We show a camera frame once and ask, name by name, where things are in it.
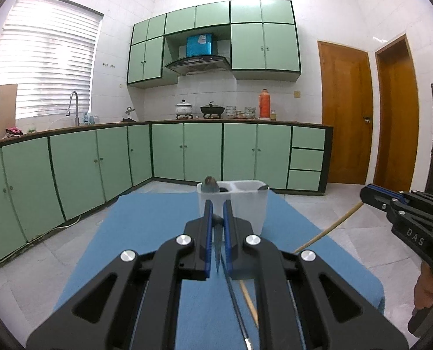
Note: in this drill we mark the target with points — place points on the wall sockets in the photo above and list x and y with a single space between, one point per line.
107 66

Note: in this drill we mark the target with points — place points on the green wall cabinets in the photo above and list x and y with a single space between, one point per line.
264 47

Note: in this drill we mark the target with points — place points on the green base cabinets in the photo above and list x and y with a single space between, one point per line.
202 153

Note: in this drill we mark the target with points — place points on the plastic soap bottle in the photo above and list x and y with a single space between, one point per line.
85 118

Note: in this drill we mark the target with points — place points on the black range hood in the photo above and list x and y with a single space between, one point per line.
198 65

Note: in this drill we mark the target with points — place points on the blue hood chimney cover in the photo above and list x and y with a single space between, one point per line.
198 45

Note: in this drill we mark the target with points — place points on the orange thermos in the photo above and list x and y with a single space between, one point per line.
264 105

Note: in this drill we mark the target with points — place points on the black wok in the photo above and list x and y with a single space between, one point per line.
213 109

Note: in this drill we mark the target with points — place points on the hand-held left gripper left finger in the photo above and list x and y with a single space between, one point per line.
208 240

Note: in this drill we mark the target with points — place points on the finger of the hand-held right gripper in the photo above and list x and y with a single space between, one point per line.
384 190
376 200

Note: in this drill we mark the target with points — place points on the thin black chopstick silver cap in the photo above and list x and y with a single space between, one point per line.
238 317

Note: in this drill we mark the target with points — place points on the red cloth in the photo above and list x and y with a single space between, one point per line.
14 132

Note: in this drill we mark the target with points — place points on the white window blind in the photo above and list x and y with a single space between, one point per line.
45 54

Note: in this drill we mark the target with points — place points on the brown wooden door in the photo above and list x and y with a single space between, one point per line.
398 124
344 116

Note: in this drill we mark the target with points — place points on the metal kitchen faucet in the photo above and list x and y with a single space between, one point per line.
76 113

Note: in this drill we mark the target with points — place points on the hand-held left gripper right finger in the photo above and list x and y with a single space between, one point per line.
228 240

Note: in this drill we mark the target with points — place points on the white double utensil container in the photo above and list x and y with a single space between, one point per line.
245 207

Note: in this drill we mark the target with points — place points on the person's right hand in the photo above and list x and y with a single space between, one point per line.
427 284

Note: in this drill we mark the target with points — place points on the stack of bowls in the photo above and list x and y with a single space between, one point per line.
230 112

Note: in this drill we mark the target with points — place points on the patterned ceramic bowl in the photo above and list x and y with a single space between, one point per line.
250 113

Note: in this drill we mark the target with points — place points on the white lidded pot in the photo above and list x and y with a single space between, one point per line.
183 109

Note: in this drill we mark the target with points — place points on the cardboard box white labels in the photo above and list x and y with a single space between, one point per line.
5 113

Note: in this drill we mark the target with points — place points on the blue tablecloth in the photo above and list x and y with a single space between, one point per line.
136 233

